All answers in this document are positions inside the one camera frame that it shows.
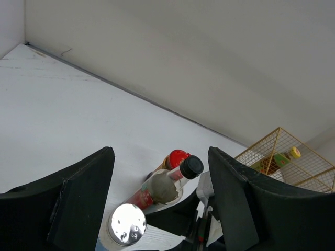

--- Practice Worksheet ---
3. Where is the tall dark soy sauce bottle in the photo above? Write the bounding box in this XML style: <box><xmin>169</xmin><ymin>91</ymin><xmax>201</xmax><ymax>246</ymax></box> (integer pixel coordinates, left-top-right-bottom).
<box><xmin>124</xmin><ymin>155</ymin><xmax>204</xmax><ymax>214</ymax></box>

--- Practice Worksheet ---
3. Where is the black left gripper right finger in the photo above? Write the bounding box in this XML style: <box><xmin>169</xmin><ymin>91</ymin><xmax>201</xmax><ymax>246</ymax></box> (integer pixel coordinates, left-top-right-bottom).
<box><xmin>208</xmin><ymin>147</ymin><xmax>334</xmax><ymax>250</ymax></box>

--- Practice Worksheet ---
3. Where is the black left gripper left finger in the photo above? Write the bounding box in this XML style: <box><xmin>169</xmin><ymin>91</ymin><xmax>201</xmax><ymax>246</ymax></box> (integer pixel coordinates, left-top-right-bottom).
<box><xmin>1</xmin><ymin>147</ymin><xmax>115</xmax><ymax>250</ymax></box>

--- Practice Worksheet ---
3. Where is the red lid sauce jar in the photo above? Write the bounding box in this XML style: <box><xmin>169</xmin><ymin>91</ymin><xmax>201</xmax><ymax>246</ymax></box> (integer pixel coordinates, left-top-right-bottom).
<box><xmin>145</xmin><ymin>149</ymin><xmax>191</xmax><ymax>180</ymax></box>

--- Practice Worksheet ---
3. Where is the yellow cap sauce bottle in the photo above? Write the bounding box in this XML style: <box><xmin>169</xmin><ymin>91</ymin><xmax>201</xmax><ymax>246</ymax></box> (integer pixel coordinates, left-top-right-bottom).
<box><xmin>251</xmin><ymin>146</ymin><xmax>302</xmax><ymax>175</ymax></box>

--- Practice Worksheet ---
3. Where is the gold wire rack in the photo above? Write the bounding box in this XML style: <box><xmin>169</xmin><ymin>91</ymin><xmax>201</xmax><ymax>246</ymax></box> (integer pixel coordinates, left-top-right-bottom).
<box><xmin>235</xmin><ymin>127</ymin><xmax>334</xmax><ymax>193</ymax></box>

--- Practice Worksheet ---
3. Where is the silver lid white granule jar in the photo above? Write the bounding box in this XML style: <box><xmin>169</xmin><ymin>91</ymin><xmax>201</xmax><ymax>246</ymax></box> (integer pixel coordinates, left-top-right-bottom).
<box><xmin>99</xmin><ymin>203</ymin><xmax>147</xmax><ymax>250</ymax></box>

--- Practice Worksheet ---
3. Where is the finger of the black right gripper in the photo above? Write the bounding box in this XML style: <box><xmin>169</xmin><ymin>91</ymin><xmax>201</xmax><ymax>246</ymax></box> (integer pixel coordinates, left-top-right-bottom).
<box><xmin>146</xmin><ymin>190</ymin><xmax>200</xmax><ymax>235</ymax></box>

